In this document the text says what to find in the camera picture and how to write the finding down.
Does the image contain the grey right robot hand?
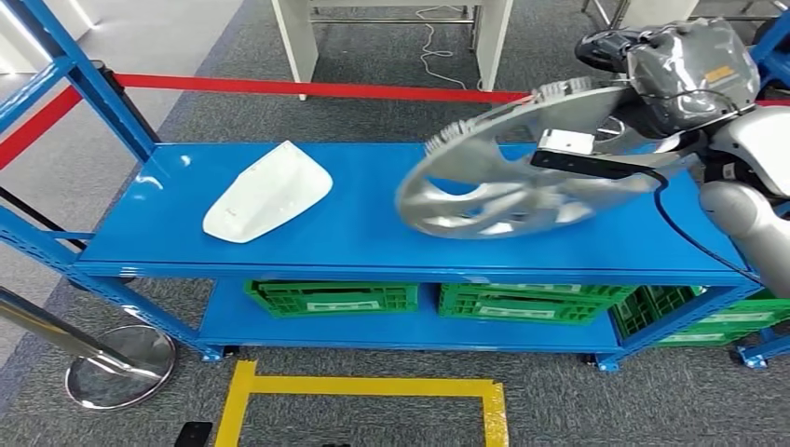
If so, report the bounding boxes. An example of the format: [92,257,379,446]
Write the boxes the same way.
[626,17,761,141]

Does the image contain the silver wheel hubcap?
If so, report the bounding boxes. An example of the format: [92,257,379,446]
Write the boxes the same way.
[394,76,705,240]

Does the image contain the blue metal shelf rack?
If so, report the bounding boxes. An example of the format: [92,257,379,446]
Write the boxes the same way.
[737,327,790,370]
[0,0,790,373]

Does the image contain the white plastic car part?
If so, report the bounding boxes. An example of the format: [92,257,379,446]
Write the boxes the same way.
[202,140,334,245]

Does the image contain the black round stool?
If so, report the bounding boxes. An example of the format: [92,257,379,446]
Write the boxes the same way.
[574,27,637,137]

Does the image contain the green plastic crate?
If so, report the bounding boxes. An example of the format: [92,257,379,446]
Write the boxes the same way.
[610,284,705,341]
[436,282,637,326]
[243,278,421,320]
[654,295,790,348]

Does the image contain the red barrier belt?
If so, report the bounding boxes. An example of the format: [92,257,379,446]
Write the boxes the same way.
[114,73,790,107]
[0,85,85,171]

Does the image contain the black flat block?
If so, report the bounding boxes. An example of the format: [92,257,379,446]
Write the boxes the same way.
[173,421,214,447]

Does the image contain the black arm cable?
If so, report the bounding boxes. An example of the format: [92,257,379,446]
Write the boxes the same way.
[652,169,767,285]

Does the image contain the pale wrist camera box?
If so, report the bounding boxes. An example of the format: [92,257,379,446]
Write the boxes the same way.
[530,128,599,170]

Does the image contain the white floor cable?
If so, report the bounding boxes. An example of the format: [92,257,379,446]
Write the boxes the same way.
[415,5,486,92]

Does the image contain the chrome stanchion post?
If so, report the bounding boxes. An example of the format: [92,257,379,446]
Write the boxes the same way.
[92,60,163,147]
[0,286,178,412]

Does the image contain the black stanchion post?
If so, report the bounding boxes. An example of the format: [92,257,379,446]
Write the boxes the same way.
[0,185,137,291]

